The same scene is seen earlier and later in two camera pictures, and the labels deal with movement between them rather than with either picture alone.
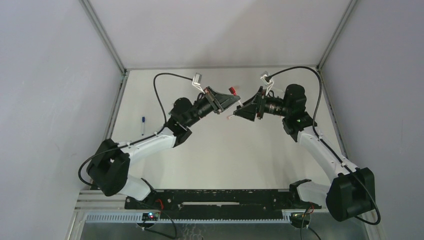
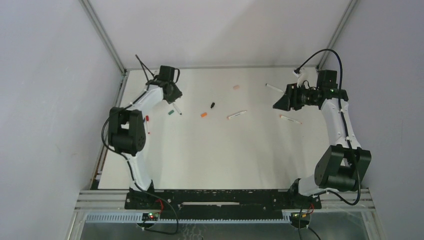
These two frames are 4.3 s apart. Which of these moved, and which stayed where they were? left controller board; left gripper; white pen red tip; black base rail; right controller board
Moved: white pen red tip; left gripper
Stayed: black base rail; left controller board; right controller board
